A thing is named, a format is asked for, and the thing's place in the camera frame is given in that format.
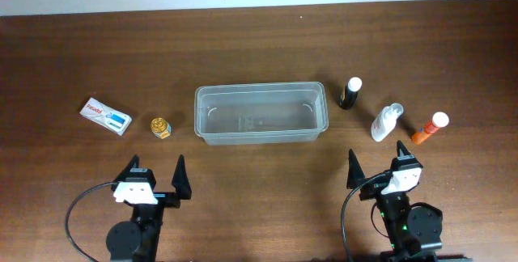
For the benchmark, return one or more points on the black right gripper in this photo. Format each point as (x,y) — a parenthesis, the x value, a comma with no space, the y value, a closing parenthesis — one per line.
(373,191)

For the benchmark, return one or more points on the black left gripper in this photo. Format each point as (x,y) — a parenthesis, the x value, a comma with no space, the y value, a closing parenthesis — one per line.
(166,199)

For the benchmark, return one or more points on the orange Redoxon tube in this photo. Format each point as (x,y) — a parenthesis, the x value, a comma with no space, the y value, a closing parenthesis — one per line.
(438,121)

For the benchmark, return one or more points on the black bottle white cap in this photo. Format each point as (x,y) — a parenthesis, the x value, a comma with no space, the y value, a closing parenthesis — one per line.
(350,93)

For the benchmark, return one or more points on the white Panadol box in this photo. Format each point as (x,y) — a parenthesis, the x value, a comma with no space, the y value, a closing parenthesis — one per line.
(105,116)

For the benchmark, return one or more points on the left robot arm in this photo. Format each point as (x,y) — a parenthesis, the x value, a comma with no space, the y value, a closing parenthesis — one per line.
(138,238)

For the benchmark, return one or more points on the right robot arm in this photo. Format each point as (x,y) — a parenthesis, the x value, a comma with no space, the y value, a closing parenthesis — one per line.
(413,230)

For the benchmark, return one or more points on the clear plastic container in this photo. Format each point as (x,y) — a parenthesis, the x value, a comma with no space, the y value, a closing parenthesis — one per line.
(260,113)

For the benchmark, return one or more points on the small gold-lid balm jar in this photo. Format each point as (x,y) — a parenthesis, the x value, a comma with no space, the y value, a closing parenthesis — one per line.
(160,128)

